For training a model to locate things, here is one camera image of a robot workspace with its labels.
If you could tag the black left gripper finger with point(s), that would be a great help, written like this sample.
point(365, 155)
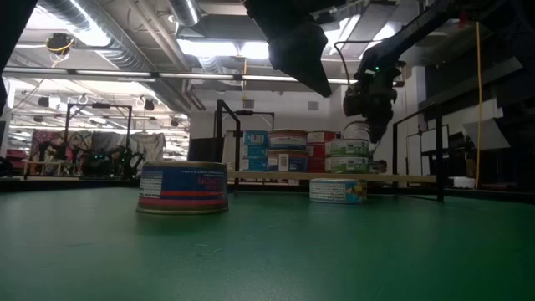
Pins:
point(305, 62)

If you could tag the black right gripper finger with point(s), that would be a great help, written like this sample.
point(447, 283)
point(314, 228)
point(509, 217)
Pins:
point(352, 106)
point(381, 125)

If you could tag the teal label tuna can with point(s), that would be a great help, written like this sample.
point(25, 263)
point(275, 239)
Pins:
point(256, 151)
point(256, 138)
point(255, 164)

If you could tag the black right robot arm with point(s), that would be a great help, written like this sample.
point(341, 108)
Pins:
point(418, 29)

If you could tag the white box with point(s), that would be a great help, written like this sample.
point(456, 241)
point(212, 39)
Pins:
point(460, 182)

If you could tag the grey panel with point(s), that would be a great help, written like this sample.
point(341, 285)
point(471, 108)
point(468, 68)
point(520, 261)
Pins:
point(487, 136)

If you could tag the black box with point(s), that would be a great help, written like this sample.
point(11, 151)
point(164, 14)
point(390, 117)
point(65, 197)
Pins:
point(205, 149)

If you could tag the white draped cloth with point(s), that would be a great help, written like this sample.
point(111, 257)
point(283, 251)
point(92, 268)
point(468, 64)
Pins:
point(152, 144)

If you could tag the black background robot arms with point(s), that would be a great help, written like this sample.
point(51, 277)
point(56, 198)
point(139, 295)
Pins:
point(110, 161)

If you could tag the colourful patterned cloth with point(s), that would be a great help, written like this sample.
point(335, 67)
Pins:
point(79, 142)

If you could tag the green table mat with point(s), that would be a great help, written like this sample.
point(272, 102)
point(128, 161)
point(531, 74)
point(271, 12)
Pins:
point(125, 259)

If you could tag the silver ventilation duct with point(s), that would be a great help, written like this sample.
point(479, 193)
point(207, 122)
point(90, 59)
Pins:
point(125, 54)

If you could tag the long ceiling light rail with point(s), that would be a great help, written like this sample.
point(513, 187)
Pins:
point(104, 73)

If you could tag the black metal stand frame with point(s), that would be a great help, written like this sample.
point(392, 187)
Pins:
point(100, 105)

